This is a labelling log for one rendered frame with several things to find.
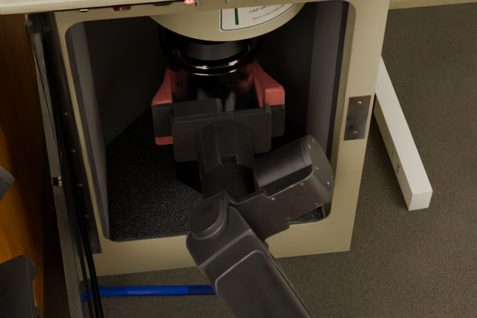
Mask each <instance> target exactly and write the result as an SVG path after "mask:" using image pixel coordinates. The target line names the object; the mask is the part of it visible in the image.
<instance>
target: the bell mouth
mask: <svg viewBox="0 0 477 318"><path fill-rule="evenodd" d="M305 3H306V2H303V3H295V4H278V5H269V6H254V7H245V8H236V9H219V10H211V11H195V12H186V13H169V14H161V15H152V16H150V17H151V18H152V19H153V20H154V21H156V22H157V23H159V24H160V25H162V26H164V27H166V28H167V29H169V30H171V31H174V32H176V33H179V34H181V35H185V36H187V37H191V38H196V39H200V40H212V41H231V40H243V39H247V38H252V37H256V36H259V35H263V34H264V33H268V32H270V31H272V30H275V29H276V28H278V27H280V26H281V25H283V24H285V23H286V22H288V21H289V20H290V19H291V18H293V17H294V16H295V15H296V14H297V13H298V12H299V11H300V10H301V8H302V7H303V6H304V5H305Z"/></svg>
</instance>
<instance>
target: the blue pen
mask: <svg viewBox="0 0 477 318"><path fill-rule="evenodd" d="M99 294H100V297H111V296H149V295H216V293H215V291H214V289H213V287H212V286H211V285H153V286H114V287H99Z"/></svg>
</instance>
